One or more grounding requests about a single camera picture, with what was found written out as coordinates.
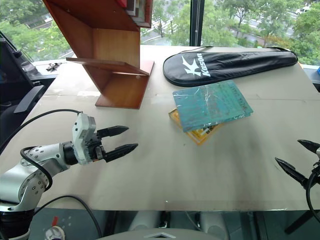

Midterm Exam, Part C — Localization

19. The teal book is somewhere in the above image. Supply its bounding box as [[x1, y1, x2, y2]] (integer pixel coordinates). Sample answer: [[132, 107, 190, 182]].
[[172, 80, 254, 133]]

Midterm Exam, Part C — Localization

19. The small black metal clutter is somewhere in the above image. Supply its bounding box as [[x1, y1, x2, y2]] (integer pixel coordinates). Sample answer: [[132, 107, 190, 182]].
[[45, 62, 62, 73]]

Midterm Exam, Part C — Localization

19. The black cable under table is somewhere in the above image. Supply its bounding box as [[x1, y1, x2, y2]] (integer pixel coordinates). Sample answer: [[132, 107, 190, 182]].
[[32, 194, 103, 239]]

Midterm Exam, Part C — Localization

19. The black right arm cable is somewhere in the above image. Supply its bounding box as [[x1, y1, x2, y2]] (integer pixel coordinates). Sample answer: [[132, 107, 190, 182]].
[[305, 161, 320, 222]]

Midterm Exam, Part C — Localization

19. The white rounded robot leg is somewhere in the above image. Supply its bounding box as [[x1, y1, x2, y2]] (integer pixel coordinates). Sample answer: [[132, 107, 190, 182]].
[[128, 211, 162, 232], [198, 211, 227, 240]]

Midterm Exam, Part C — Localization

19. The yellow book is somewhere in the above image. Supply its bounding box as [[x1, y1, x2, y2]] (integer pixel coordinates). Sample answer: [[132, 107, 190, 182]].
[[168, 108, 224, 147]]

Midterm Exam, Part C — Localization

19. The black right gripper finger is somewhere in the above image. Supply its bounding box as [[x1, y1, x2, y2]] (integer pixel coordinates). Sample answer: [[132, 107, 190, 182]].
[[274, 157, 310, 189], [297, 139, 320, 154]]

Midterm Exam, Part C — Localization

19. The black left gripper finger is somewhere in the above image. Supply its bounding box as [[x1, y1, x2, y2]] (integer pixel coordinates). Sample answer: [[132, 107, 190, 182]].
[[97, 125, 130, 138], [103, 143, 139, 164]]

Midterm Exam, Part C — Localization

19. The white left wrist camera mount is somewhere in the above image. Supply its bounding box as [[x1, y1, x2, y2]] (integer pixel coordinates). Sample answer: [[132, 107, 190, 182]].
[[72, 113, 97, 165]]

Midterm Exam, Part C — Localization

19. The black stand leg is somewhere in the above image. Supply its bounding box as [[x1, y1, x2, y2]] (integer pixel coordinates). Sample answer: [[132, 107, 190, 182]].
[[284, 209, 316, 235]]

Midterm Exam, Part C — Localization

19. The brown wooden zigzag bookshelf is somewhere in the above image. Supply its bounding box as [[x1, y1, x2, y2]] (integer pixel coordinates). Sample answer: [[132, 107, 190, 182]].
[[42, 0, 155, 110]]

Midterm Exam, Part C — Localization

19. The black Kason racket bag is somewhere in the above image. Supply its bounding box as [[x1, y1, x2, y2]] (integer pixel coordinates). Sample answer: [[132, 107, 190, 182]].
[[162, 45, 299, 88]]

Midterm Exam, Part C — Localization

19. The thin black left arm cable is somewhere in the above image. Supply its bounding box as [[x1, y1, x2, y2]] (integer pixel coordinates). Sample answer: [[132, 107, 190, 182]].
[[0, 108, 84, 154]]

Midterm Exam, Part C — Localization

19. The black office chair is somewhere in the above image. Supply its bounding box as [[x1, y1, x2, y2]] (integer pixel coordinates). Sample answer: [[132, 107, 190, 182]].
[[0, 31, 48, 148]]

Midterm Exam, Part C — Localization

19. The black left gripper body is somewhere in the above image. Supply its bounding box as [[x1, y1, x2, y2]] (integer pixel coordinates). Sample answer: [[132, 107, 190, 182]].
[[86, 133, 106, 162]]

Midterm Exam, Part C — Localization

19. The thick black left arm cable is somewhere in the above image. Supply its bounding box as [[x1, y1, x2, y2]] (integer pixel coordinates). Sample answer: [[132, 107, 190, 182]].
[[19, 146, 54, 193]]

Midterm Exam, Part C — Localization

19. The black window frame post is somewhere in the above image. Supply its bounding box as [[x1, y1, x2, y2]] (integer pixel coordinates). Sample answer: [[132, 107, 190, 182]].
[[189, 0, 204, 47]]

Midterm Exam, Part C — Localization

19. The red handled round knob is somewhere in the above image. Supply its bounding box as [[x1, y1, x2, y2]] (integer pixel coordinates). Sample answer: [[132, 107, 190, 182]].
[[44, 215, 67, 240]]

